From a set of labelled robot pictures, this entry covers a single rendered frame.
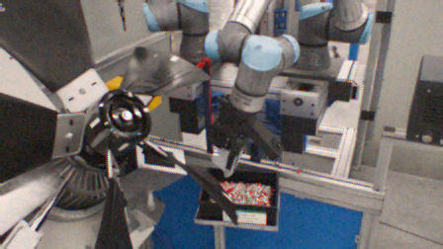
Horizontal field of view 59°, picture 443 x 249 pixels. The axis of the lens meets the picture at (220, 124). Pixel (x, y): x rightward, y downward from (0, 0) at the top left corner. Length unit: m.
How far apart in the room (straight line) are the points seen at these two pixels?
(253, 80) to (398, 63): 1.82
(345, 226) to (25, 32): 1.03
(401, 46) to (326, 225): 1.45
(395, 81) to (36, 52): 2.12
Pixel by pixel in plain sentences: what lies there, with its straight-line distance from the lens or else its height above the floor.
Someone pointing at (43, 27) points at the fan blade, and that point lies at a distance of 0.90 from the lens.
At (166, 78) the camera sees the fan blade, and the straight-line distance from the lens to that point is 0.99.
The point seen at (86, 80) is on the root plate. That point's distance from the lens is 0.86.
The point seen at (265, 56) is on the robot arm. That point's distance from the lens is 0.79.
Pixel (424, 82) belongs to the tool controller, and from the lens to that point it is 1.00.
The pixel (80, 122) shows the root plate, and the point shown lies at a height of 1.23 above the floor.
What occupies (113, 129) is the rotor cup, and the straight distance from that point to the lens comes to 0.76.
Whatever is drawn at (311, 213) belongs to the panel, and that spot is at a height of 0.71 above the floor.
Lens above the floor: 1.57
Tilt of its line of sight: 28 degrees down
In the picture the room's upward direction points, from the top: 2 degrees counter-clockwise
